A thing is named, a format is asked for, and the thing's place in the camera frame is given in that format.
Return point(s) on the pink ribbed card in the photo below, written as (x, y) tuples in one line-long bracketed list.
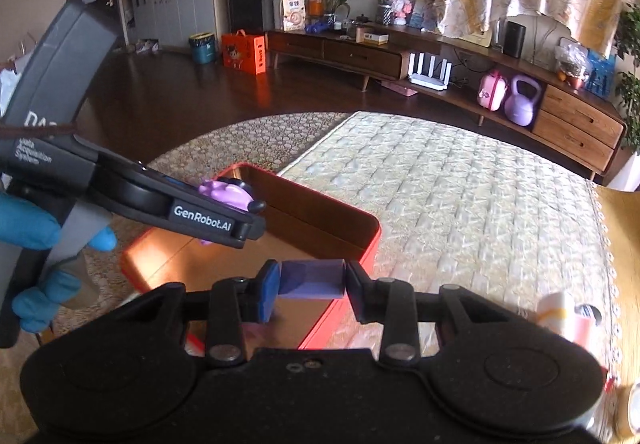
[(578, 328)]

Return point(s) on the red metal tin box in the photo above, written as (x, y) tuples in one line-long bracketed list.
[(300, 224)]

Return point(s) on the wooden tv console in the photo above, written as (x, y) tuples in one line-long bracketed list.
[(570, 122)]

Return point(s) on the pink toy case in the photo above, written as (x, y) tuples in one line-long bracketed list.
[(492, 90)]

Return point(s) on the purple rectangular block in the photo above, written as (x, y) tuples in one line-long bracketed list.
[(312, 279)]

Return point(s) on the yellow woven placemat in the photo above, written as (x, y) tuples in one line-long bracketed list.
[(620, 224)]

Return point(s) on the black clear round case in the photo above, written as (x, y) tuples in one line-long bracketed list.
[(590, 312)]

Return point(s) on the purple spiky toy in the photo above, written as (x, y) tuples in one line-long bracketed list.
[(231, 192)]

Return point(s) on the white yellow bottle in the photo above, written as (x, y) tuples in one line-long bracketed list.
[(551, 311)]

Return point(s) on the purple kettlebell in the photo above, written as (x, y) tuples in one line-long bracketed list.
[(519, 107)]

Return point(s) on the gold jar lid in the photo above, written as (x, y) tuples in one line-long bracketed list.
[(627, 418)]

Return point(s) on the potted green tree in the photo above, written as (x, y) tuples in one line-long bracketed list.
[(626, 41)]

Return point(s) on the blue gloved left hand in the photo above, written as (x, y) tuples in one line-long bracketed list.
[(23, 268)]

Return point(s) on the white router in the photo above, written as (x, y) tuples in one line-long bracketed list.
[(428, 71)]

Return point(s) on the blue trash bin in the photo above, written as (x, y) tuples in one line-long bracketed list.
[(203, 48)]

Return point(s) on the orange gift bag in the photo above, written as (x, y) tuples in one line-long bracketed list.
[(244, 52)]

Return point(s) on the black speaker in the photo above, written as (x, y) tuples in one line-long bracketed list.
[(513, 40)]

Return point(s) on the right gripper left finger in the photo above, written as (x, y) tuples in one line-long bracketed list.
[(235, 301)]

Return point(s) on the cream quilted table mat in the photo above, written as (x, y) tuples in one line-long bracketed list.
[(457, 207)]

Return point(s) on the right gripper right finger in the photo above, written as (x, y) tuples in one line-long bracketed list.
[(391, 304)]

